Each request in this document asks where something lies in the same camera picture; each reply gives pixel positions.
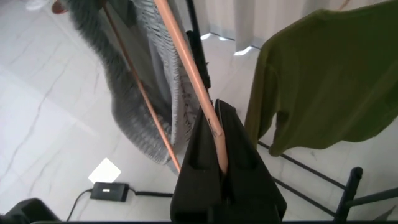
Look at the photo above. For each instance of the white curtain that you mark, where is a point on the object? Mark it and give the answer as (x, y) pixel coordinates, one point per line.
(264, 21)

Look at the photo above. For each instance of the pink clothes hanger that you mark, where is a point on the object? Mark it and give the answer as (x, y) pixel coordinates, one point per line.
(186, 62)

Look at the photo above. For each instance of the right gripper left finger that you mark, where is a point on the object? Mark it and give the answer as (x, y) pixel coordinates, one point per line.
(196, 186)

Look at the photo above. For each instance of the black power adapter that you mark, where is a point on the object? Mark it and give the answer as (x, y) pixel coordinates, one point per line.
(109, 191)

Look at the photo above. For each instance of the black clothes rack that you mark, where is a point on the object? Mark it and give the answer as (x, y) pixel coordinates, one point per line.
(200, 59)

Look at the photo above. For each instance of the pale grey shorts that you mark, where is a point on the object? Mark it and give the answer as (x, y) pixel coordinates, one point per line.
(164, 56)

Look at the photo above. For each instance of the green long-sleeved shirt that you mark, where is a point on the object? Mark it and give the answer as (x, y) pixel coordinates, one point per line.
(326, 77)

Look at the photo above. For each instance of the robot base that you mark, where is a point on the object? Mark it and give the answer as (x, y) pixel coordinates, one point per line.
(28, 213)

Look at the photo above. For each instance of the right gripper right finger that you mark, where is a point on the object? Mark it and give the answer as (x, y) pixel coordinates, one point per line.
(252, 186)

